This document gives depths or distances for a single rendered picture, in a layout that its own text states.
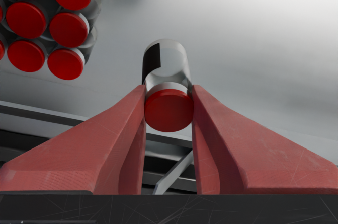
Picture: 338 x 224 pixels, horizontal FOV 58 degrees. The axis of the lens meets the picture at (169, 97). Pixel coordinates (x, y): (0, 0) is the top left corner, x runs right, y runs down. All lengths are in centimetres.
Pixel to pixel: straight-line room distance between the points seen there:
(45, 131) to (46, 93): 6
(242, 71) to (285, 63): 3
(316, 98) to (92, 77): 18
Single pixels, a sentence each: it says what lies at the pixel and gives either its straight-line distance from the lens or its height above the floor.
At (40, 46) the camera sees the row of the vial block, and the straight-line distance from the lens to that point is 19.
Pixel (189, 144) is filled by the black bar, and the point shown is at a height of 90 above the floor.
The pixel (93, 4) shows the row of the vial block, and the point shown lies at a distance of 20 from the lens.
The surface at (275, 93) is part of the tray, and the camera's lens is 26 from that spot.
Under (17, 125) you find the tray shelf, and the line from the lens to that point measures 30.
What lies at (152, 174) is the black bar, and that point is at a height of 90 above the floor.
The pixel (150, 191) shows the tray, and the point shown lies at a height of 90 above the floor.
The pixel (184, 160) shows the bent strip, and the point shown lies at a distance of 27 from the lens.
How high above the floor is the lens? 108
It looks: 54 degrees down
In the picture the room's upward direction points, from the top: 179 degrees clockwise
